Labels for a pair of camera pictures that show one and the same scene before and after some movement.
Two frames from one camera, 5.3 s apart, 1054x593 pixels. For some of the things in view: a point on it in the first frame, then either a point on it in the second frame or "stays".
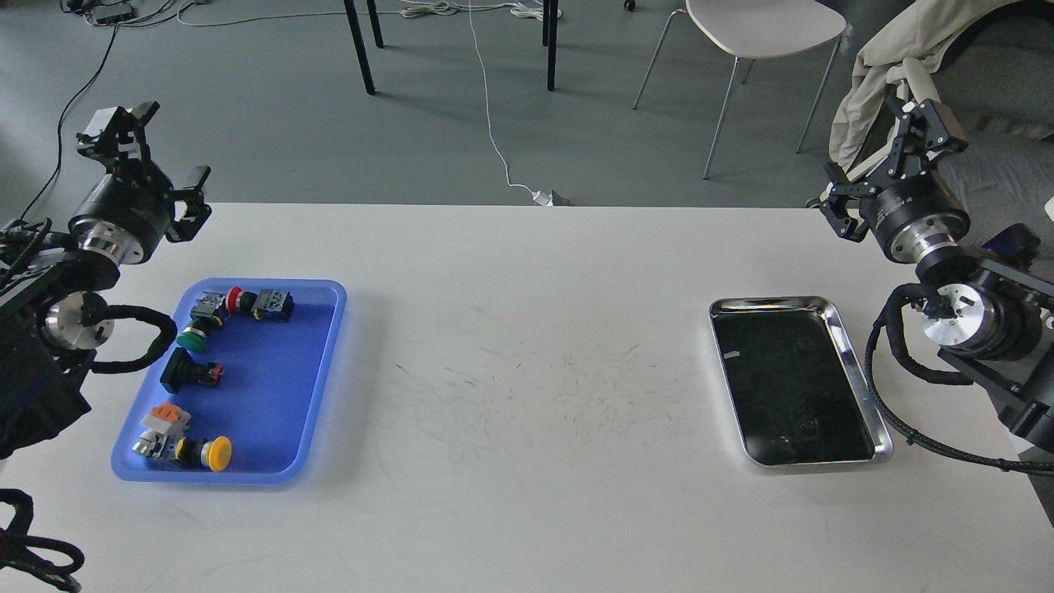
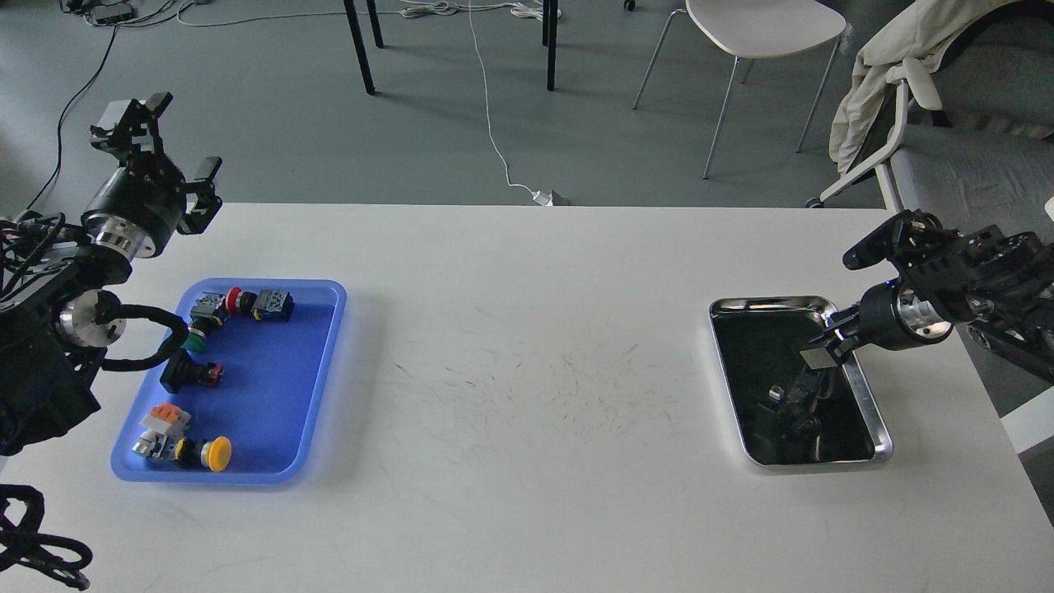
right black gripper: (911, 217) → (883, 324)
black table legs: (549, 26) stays
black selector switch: (182, 369) stays
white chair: (750, 29) stays
